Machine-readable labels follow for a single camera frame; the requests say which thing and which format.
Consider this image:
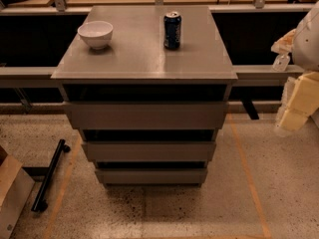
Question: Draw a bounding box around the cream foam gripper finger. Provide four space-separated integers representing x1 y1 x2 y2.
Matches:
275 72 319 132

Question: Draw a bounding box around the grey top drawer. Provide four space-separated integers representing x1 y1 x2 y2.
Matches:
63 102 227 129

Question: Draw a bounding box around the grey drawer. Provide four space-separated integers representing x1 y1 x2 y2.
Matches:
82 141 216 162
95 168 207 184
63 102 227 129

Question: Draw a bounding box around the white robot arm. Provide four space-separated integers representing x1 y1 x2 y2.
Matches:
271 2 319 136

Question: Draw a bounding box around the grey drawer cabinet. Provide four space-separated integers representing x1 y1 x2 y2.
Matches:
50 5 239 188

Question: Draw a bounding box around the grey bottom drawer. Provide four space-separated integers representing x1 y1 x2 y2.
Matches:
95 168 207 184

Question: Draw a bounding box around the grey middle drawer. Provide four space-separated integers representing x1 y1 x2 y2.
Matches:
82 141 216 162

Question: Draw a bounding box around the clear sanitizer bottle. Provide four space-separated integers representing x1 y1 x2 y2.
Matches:
272 53 290 72

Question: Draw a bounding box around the blue soda can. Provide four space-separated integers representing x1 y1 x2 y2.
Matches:
163 11 181 50

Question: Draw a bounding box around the white ceramic bowl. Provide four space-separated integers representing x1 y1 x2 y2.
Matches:
78 21 114 50

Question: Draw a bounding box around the cardboard box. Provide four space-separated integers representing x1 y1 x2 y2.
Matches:
0 146 34 239

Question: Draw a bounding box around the grey metal rail frame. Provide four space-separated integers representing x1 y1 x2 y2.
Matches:
0 3 315 88

